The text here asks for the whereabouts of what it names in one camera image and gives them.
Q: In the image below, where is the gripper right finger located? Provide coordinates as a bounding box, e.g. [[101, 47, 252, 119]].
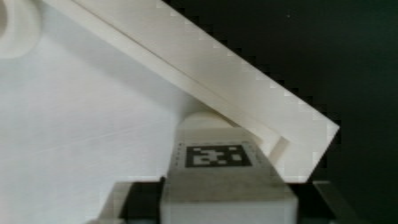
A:
[[289, 181, 364, 224]]

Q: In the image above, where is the white square table top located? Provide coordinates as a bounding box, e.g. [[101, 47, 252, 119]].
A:
[[0, 0, 339, 224]]

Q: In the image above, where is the white table leg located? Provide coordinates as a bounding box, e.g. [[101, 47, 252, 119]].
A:
[[160, 112, 298, 224]]

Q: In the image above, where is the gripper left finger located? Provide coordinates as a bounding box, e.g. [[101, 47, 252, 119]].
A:
[[87, 180, 163, 224]]

